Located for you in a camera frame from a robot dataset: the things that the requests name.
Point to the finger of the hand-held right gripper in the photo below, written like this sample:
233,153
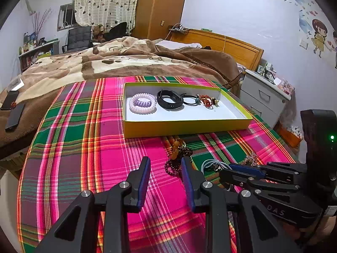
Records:
247,170
231,176

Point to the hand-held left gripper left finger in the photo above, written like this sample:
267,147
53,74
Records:
144,181

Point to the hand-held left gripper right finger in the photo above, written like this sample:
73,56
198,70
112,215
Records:
187,181

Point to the yellow cardboard box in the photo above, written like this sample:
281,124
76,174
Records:
184,129

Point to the black wristband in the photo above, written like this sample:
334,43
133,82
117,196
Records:
161,102

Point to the orange wooden cabinet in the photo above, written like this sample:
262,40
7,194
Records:
288,137

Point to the small printed box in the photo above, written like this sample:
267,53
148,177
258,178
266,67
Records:
285,87

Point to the pink green plaid cloth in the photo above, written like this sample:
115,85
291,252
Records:
79,150

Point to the white nightstand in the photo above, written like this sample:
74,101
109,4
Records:
263,97

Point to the eyeglasses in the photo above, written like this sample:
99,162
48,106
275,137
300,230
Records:
267,73

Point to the wooden bed headboard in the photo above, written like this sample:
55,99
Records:
237,47

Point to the wooden bed with brown blanket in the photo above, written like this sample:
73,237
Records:
105,58

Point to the white pillow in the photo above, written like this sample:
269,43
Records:
179,44

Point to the black smartphone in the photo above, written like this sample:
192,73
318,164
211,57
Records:
15,117

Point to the power strip with chargers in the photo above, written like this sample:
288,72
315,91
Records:
179,28

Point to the dark cloth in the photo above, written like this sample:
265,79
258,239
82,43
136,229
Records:
117,30

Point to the brown teddy bear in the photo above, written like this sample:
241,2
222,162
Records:
98,33

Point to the dark smartphone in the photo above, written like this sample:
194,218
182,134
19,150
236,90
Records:
9,100

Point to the black office chair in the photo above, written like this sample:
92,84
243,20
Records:
79,37

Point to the white desk shelf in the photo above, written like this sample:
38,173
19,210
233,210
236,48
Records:
39,50

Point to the wooden wardrobe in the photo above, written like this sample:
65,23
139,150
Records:
160,8

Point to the window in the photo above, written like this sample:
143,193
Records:
64,17

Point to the heart print curtain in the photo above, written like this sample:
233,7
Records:
105,2

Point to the dried branches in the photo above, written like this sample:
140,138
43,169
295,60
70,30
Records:
39,25

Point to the cartoon children wall sticker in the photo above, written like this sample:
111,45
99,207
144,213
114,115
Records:
318,37

